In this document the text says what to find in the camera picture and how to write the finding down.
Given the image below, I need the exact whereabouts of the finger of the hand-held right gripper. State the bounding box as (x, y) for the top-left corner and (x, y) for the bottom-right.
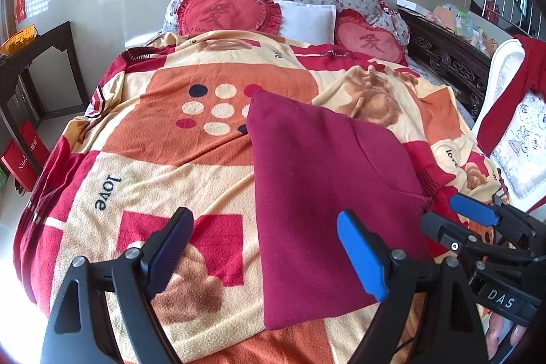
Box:
(450, 193), (546, 249)
(420, 212), (534, 266)

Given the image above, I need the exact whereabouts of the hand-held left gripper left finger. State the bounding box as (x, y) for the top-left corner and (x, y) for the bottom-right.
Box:
(40, 207), (195, 364)

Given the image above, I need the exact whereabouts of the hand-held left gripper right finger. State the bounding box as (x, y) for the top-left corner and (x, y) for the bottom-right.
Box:
(337, 209), (487, 364)

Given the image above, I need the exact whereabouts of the maroon sweater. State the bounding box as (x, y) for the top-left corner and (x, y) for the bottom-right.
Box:
(246, 90), (436, 331)

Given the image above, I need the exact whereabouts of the person's right hand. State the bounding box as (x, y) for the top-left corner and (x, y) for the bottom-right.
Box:
(486, 310), (532, 354)

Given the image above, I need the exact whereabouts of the white floral armchair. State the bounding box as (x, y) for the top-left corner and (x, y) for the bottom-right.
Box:
(471, 38), (546, 216)

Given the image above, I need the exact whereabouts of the printed orange red blanket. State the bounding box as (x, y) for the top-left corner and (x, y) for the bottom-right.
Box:
(13, 29), (509, 364)

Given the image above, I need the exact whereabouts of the dark carved wooden headboard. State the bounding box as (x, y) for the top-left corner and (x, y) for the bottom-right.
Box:
(397, 5), (498, 122)

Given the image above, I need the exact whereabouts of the red garment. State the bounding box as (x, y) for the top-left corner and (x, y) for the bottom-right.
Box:
(477, 33), (546, 154)

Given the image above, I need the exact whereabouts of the pile of plastic bags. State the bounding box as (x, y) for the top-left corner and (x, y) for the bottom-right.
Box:
(427, 1), (501, 56)

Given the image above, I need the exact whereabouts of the small red heart pillow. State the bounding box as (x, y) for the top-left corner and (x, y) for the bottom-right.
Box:
(334, 8), (410, 64)

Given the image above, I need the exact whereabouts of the dark wooden side table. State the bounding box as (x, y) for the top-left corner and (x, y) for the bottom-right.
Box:
(0, 20), (90, 161)

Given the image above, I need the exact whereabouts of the large red heart pillow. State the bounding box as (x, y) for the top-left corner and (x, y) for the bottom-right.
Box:
(176, 0), (285, 37)

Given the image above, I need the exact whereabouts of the white pillow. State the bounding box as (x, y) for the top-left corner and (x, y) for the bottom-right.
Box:
(273, 0), (337, 45)

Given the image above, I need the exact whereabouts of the orange plastic basket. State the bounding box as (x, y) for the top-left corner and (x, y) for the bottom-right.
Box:
(0, 25), (39, 56)

